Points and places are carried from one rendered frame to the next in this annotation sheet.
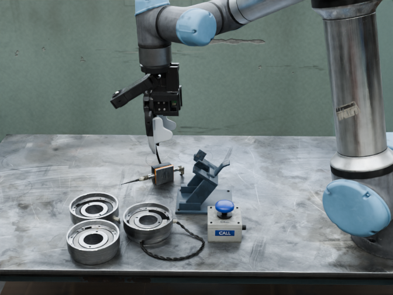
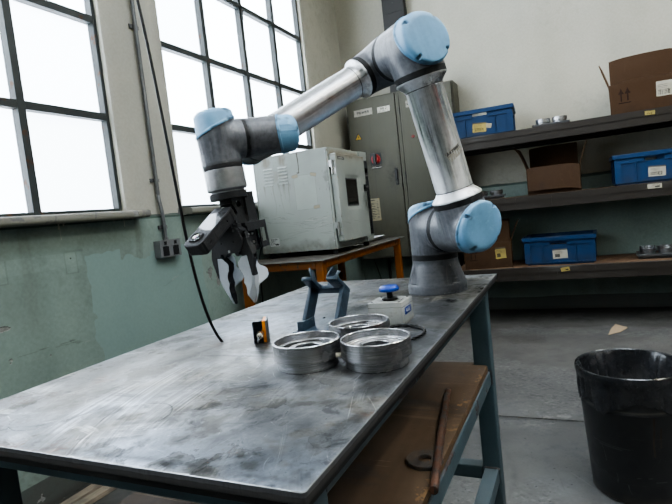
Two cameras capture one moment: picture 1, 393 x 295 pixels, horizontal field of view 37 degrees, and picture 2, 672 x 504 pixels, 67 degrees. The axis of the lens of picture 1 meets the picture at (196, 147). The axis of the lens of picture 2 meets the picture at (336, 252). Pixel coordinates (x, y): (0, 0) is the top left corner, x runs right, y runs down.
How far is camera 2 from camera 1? 123 cm
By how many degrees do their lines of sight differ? 66
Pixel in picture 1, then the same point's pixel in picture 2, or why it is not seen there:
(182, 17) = (278, 118)
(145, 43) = (230, 159)
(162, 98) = (254, 225)
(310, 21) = (55, 292)
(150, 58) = (238, 177)
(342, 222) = (481, 239)
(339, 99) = (449, 143)
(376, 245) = (457, 282)
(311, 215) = not seen: hidden behind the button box
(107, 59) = not seen: outside the picture
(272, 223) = not seen: hidden behind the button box
